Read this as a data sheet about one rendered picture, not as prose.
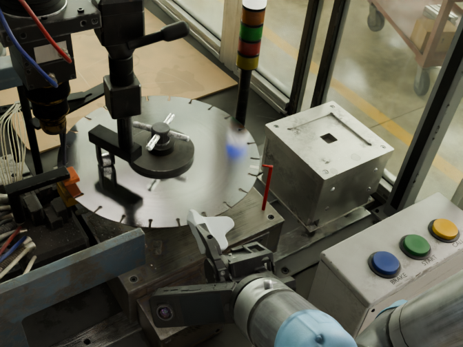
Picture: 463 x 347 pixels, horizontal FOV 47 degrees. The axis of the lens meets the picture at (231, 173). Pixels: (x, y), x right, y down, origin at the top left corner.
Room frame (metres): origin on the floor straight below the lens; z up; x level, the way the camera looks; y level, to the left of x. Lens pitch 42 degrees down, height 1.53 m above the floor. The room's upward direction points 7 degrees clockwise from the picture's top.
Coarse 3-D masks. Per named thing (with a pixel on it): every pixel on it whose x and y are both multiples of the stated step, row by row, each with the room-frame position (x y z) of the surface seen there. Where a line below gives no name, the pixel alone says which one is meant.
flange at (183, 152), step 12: (144, 132) 0.70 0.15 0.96; (180, 132) 0.72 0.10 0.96; (144, 144) 0.67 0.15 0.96; (168, 144) 0.66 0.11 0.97; (180, 144) 0.68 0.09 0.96; (192, 144) 0.69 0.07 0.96; (144, 156) 0.64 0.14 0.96; (156, 156) 0.64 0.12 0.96; (168, 156) 0.65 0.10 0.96; (180, 156) 0.65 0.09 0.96; (192, 156) 0.66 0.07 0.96; (144, 168) 0.62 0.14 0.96; (156, 168) 0.62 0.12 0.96; (168, 168) 0.62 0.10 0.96; (180, 168) 0.63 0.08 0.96
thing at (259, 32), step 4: (240, 24) 0.94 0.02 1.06; (244, 24) 0.93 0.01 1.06; (240, 28) 0.94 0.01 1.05; (244, 28) 0.93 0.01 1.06; (248, 28) 0.92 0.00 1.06; (252, 28) 0.92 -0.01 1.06; (256, 28) 0.93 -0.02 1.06; (260, 28) 0.93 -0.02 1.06; (240, 32) 0.94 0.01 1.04; (244, 32) 0.93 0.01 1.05; (248, 32) 0.92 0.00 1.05; (252, 32) 0.92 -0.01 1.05; (256, 32) 0.93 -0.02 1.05; (260, 32) 0.94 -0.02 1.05; (240, 36) 0.93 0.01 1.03; (244, 36) 0.93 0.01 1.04; (248, 36) 0.92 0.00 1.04; (252, 36) 0.92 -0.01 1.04; (256, 36) 0.93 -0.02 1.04; (260, 36) 0.94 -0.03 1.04; (244, 40) 0.93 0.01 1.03; (248, 40) 0.92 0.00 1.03; (252, 40) 0.92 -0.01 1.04; (256, 40) 0.93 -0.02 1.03
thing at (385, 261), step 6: (378, 252) 0.54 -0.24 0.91; (384, 252) 0.55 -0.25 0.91; (378, 258) 0.53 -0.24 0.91; (384, 258) 0.53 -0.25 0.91; (390, 258) 0.53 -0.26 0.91; (396, 258) 0.54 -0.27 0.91; (372, 264) 0.53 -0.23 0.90; (378, 264) 0.52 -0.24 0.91; (384, 264) 0.52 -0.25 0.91; (390, 264) 0.52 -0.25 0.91; (396, 264) 0.52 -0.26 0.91; (378, 270) 0.51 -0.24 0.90; (384, 270) 0.51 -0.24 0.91; (390, 270) 0.51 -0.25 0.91; (396, 270) 0.52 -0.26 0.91
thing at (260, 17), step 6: (246, 12) 0.93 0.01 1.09; (252, 12) 0.92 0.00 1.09; (258, 12) 0.93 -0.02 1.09; (264, 12) 0.94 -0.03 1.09; (240, 18) 0.94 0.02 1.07; (246, 18) 0.93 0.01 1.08; (252, 18) 0.92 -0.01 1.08; (258, 18) 0.93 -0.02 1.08; (264, 18) 0.94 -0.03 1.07; (246, 24) 0.93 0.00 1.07; (252, 24) 0.92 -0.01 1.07; (258, 24) 0.93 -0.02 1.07
